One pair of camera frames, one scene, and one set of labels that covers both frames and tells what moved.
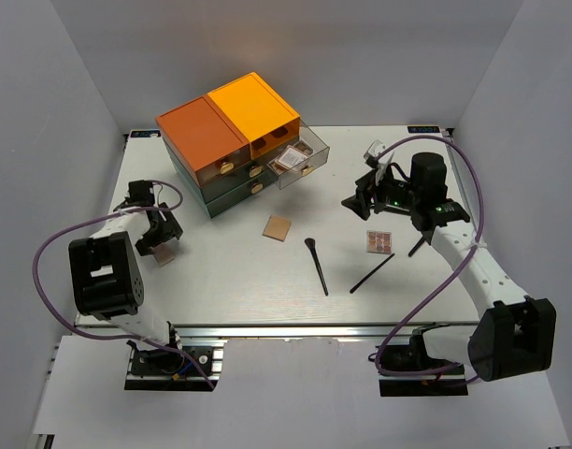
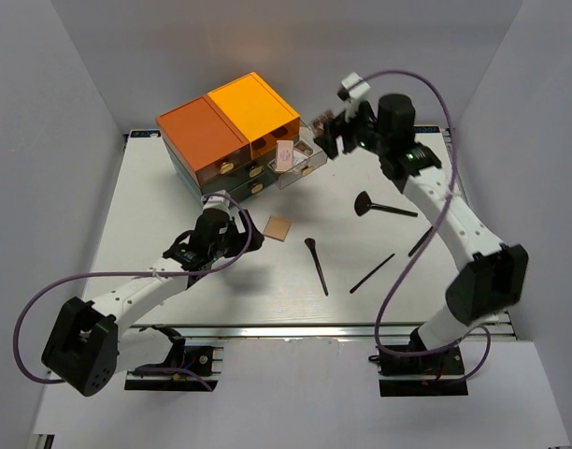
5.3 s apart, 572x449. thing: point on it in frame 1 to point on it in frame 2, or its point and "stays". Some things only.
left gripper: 169,229 to 240,238
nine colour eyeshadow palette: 378,241 to 319,124
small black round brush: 310,242 stays
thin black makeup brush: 357,285 stays
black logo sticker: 423,129 stays
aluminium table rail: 303,329 stays
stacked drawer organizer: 224,141 stays
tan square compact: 277,228 stays
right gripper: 369,184 to 343,123
